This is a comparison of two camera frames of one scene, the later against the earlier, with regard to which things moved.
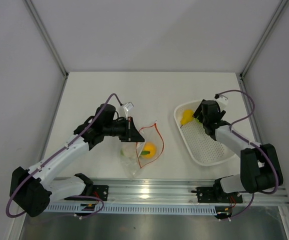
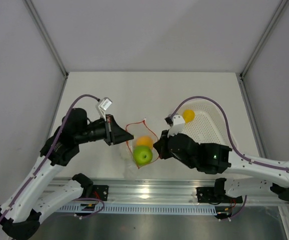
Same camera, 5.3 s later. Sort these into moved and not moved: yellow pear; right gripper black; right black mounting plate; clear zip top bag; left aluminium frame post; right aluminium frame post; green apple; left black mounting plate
Moved: green apple; clear zip top bag; right gripper black
Not moved: right aluminium frame post; left black mounting plate; right black mounting plate; left aluminium frame post; yellow pear
